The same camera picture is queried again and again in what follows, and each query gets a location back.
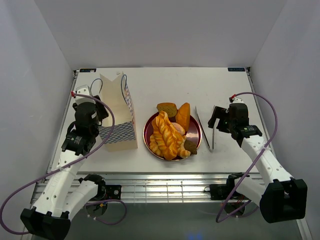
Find long twisted bread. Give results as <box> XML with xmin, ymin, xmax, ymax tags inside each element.
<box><xmin>151</xmin><ymin>111</ymin><xmax>183</xmax><ymax>161</ymax></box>

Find twisted ring bread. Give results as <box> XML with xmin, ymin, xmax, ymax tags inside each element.
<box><xmin>149</xmin><ymin>134</ymin><xmax>163</xmax><ymax>158</ymax></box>

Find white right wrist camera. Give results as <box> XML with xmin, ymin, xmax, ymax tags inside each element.
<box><xmin>229</xmin><ymin>94</ymin><xmax>245</xmax><ymax>104</ymax></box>

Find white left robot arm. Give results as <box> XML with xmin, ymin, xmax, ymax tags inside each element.
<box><xmin>20</xmin><ymin>93</ymin><xmax>109</xmax><ymax>240</ymax></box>

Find brown bread slice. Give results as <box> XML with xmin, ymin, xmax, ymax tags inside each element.
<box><xmin>156</xmin><ymin>102</ymin><xmax>178</xmax><ymax>118</ymax></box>

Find right black table label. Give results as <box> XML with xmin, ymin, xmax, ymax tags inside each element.
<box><xmin>227</xmin><ymin>67</ymin><xmax>246</xmax><ymax>72</ymax></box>

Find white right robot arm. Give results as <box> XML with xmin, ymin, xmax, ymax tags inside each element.
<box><xmin>208</xmin><ymin>102</ymin><xmax>308</xmax><ymax>223</ymax></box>

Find black table label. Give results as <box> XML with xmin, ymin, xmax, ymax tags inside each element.
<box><xmin>227</xmin><ymin>67</ymin><xmax>246</xmax><ymax>72</ymax></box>
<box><xmin>79</xmin><ymin>68</ymin><xmax>97</xmax><ymax>73</ymax></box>

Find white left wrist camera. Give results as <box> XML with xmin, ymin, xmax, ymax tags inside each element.
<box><xmin>71</xmin><ymin>85</ymin><xmax>95</xmax><ymax>105</ymax></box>

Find metal kitchen tongs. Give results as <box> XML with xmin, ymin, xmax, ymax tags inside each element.
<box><xmin>194</xmin><ymin>105</ymin><xmax>215</xmax><ymax>153</ymax></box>

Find aluminium frame rail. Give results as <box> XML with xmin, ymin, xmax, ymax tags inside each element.
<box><xmin>29</xmin><ymin>172</ymin><xmax>301</xmax><ymax>205</ymax></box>

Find blue checkered paper bag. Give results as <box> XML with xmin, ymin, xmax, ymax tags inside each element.
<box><xmin>99</xmin><ymin>72</ymin><xmax>138</xmax><ymax>152</ymax></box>

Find left black table label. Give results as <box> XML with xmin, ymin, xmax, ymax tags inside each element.
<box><xmin>79</xmin><ymin>68</ymin><xmax>97</xmax><ymax>73</ymax></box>

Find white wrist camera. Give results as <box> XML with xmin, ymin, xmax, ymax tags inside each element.
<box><xmin>71</xmin><ymin>85</ymin><xmax>95</xmax><ymax>105</ymax></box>
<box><xmin>229</xmin><ymin>94</ymin><xmax>245</xmax><ymax>104</ymax></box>

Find dark brown bread wedge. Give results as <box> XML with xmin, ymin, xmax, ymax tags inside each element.
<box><xmin>184</xmin><ymin>139</ymin><xmax>197</xmax><ymax>155</ymax></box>

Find orange oval bread loaf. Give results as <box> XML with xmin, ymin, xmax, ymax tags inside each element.
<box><xmin>175</xmin><ymin>102</ymin><xmax>191</xmax><ymax>132</ymax></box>

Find small croissant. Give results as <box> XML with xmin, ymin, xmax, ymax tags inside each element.
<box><xmin>177</xmin><ymin>144</ymin><xmax>191</xmax><ymax>159</ymax></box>

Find pink sugared donut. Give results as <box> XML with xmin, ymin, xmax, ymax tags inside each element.
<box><xmin>172</xmin><ymin>122</ymin><xmax>186</xmax><ymax>136</ymax></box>

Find dark red round plate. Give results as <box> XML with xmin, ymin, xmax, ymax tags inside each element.
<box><xmin>143</xmin><ymin>111</ymin><xmax>202</xmax><ymax>162</ymax></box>

